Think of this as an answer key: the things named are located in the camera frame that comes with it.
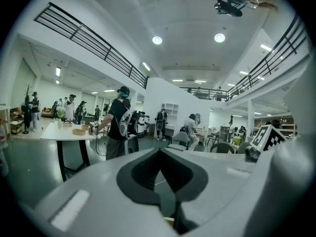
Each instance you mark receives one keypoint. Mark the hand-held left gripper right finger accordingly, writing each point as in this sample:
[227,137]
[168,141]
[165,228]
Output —
[217,181]

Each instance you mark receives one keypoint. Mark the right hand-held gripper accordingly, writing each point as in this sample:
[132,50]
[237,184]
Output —
[267,137]

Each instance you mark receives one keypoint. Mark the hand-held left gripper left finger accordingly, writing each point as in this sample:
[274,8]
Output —
[98,206]

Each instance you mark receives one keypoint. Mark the dark round-back chair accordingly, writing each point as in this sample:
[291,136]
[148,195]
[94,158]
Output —
[222,148]

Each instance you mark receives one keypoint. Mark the person's white top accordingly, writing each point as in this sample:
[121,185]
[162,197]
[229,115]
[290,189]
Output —
[291,176]

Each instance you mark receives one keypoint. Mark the grey office chair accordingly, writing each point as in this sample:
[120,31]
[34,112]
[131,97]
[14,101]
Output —
[179,138]

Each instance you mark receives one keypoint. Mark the black balcony railing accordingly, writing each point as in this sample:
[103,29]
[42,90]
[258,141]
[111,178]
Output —
[267,63]
[74,33]

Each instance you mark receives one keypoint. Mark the wooden box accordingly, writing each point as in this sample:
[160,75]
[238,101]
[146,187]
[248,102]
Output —
[79,131]
[85,127]
[67,125]

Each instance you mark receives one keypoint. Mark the white table with dark legs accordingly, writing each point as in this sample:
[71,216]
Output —
[54,133]

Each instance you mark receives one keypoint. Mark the white wheeled robot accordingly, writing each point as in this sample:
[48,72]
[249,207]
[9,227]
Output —
[141,125]

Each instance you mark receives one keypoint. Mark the white vase with flowers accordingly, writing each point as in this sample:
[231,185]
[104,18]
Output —
[60,115]

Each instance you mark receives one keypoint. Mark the round ceiling lamp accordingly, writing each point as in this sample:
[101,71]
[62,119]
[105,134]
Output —
[157,40]
[219,37]

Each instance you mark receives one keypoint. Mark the wooden storage shelf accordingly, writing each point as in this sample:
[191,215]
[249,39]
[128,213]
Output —
[16,122]

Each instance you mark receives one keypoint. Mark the dark coat rack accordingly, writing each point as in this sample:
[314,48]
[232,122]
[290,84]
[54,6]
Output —
[26,112]

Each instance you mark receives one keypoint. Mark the white wall shelf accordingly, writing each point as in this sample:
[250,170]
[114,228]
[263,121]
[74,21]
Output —
[164,110]

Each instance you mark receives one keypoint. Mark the black head-mounted camera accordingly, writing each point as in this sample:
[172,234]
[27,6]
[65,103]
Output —
[228,7]

